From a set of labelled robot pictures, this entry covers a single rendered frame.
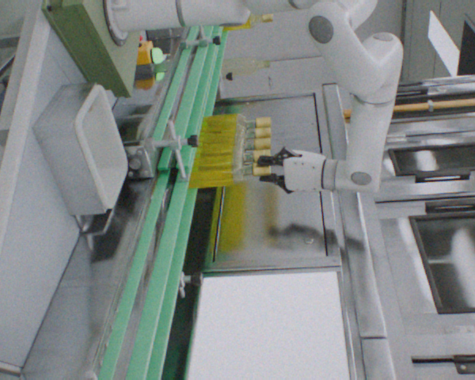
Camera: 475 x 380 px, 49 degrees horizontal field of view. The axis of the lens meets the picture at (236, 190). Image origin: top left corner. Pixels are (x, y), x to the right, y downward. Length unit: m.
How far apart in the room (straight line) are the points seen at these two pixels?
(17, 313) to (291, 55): 6.89
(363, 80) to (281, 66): 6.70
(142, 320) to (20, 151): 0.38
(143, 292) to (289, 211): 0.52
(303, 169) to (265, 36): 6.28
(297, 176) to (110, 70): 0.51
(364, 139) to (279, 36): 6.43
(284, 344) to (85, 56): 0.76
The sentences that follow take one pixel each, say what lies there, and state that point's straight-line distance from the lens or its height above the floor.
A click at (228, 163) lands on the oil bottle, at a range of 1.33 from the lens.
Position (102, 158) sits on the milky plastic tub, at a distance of 1.23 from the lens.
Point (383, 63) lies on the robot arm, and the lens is 1.01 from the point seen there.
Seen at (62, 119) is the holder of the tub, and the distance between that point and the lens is 1.03.
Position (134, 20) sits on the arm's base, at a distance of 1.24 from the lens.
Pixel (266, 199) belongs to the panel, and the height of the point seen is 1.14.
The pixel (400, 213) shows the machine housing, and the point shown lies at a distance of 1.45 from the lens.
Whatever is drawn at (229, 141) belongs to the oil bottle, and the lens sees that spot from 1.41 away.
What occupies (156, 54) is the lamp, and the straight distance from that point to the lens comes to 1.58.
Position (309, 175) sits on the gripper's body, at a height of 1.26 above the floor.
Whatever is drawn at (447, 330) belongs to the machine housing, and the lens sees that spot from 1.20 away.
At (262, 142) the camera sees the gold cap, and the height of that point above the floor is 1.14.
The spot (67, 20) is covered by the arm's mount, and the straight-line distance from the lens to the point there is 1.17.
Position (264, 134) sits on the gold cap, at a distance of 1.46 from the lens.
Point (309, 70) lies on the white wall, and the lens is 7.72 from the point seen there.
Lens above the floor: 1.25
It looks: 8 degrees down
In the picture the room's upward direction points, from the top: 86 degrees clockwise
